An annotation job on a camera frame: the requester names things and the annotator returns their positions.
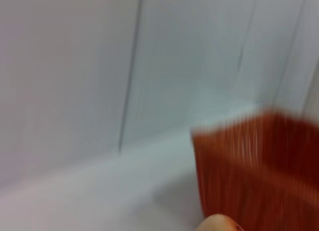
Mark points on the orange woven plastic basket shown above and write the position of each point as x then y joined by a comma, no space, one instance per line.
256,171

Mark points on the round bread with orange centre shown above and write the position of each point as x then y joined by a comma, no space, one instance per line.
216,223

